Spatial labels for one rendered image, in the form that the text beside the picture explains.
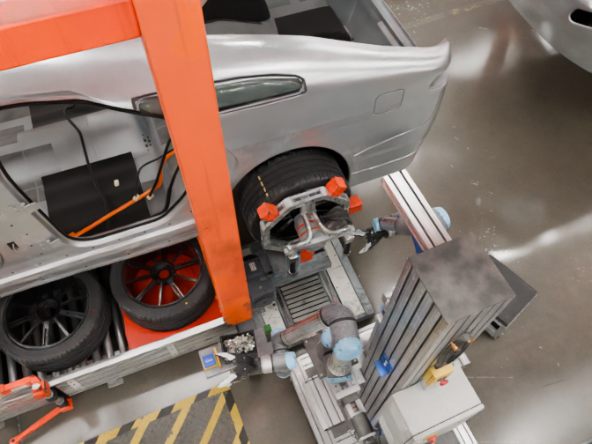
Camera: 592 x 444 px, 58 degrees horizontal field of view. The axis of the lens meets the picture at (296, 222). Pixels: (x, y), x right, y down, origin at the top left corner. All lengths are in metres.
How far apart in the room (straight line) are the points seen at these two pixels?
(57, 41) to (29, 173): 2.30
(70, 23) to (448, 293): 1.28
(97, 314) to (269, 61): 1.85
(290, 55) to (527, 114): 3.09
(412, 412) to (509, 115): 3.36
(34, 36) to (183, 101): 0.43
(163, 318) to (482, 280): 2.10
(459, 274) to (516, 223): 2.76
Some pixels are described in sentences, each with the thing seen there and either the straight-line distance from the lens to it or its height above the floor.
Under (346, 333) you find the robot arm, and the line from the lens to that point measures 2.22.
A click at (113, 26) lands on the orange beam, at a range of 1.47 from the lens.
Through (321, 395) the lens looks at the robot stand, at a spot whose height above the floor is 0.74.
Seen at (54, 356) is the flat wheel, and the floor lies 0.50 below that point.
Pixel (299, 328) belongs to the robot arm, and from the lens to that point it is 2.42.
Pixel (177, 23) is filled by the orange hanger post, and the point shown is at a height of 2.66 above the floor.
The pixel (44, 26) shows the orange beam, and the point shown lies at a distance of 1.46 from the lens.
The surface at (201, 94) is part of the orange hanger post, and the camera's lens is 1.63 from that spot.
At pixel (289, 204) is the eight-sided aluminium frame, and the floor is 1.12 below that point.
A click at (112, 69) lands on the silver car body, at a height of 1.94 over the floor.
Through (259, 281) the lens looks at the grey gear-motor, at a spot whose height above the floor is 0.40.
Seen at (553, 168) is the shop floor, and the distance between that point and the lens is 4.95.
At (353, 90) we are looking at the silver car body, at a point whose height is 1.62.
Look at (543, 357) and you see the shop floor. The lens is 4.09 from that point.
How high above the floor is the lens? 3.55
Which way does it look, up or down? 59 degrees down
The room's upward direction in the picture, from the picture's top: 1 degrees clockwise
